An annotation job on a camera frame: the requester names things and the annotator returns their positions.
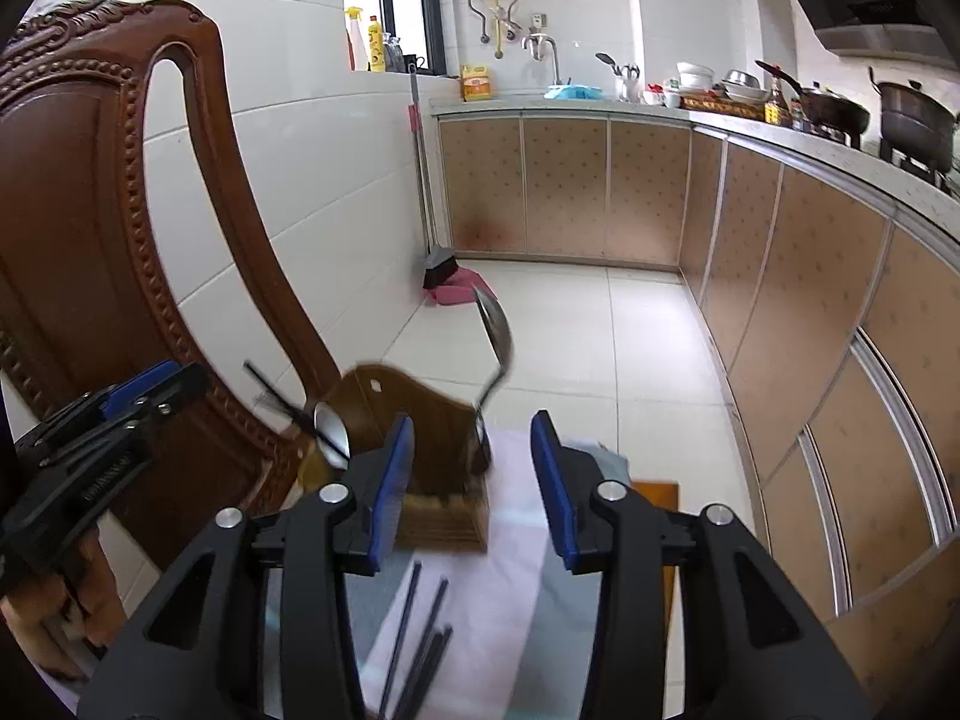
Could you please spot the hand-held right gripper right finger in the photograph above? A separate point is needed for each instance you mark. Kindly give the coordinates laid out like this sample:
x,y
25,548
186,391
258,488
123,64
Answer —
x,y
562,495

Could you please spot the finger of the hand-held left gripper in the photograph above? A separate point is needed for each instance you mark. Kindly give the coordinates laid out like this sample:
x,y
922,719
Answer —
x,y
180,394
142,388

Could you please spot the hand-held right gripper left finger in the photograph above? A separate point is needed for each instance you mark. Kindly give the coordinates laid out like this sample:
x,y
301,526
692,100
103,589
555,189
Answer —
x,y
390,495

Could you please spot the brown wooden utensil holder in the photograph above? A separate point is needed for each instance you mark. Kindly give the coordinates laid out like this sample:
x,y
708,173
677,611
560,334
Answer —
x,y
442,525

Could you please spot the steel spoon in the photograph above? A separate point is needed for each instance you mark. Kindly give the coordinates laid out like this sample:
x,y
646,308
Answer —
x,y
330,431

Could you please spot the metal spoon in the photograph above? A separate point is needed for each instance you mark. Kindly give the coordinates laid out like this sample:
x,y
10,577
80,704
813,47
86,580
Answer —
x,y
274,388

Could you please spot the black chopstick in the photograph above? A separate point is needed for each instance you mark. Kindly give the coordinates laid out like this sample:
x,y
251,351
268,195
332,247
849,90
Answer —
x,y
401,637
439,671
281,403
420,679
427,637

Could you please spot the steel ladle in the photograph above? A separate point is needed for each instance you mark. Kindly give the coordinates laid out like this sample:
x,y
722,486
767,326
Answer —
x,y
496,334

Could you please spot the cup with kitchen utensils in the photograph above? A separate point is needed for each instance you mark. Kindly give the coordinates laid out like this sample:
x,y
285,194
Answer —
x,y
628,86

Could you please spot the person's left hand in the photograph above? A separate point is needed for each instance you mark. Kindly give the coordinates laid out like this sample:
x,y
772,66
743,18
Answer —
x,y
52,615

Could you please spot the checked seat cushion cloth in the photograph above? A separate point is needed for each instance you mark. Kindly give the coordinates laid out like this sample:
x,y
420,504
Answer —
x,y
495,615

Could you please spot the carved wooden chair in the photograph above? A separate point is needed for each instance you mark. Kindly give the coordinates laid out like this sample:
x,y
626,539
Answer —
x,y
82,240

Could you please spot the pink dustpan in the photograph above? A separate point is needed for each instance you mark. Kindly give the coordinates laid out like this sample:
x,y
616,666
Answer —
x,y
465,289

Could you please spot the broom with pink dustpan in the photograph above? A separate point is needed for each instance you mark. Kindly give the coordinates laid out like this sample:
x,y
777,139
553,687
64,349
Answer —
x,y
435,255

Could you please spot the brown kitchen base cabinets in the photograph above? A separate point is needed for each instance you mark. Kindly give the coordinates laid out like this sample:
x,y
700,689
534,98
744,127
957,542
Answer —
x,y
750,240

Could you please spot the yellow detergent bottle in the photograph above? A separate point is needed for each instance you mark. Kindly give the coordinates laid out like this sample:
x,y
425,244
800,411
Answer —
x,y
376,49

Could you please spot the clear dark bottle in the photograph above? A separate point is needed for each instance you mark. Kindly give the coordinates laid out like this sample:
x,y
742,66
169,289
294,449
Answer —
x,y
394,56

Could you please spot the teal dish cloth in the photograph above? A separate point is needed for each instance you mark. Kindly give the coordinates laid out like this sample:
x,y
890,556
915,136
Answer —
x,y
574,92

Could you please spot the black cup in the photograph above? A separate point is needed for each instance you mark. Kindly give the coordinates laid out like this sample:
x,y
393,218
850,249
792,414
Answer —
x,y
414,65

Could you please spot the patterned counter tray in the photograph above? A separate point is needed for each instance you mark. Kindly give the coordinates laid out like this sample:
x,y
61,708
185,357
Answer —
x,y
720,106

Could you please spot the yellow oil bottle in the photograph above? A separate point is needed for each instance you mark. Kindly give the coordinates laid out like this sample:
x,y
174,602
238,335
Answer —
x,y
475,84

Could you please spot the stack of white bowls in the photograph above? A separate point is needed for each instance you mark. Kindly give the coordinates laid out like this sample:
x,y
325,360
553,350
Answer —
x,y
695,76

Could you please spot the steel kitchen faucet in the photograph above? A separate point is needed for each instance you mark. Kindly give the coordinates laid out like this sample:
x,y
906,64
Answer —
x,y
544,52

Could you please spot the dark sauce bottle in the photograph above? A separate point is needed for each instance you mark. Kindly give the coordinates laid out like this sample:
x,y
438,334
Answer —
x,y
773,101

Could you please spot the steel bowls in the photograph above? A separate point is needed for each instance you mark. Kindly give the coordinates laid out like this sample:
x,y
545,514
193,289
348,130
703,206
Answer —
x,y
742,86

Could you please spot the black wok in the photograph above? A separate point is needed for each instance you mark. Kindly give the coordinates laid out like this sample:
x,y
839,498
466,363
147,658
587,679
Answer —
x,y
832,112

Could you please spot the water heater pipes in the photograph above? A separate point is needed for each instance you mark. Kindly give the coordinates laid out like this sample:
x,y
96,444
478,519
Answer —
x,y
495,15

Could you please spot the gas stove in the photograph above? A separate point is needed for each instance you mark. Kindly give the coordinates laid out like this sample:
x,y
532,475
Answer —
x,y
926,172

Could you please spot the dark cooking pot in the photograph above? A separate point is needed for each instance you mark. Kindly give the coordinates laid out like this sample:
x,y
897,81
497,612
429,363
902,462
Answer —
x,y
919,124

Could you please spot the dark window frame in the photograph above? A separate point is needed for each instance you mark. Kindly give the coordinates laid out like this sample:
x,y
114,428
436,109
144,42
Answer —
x,y
405,0

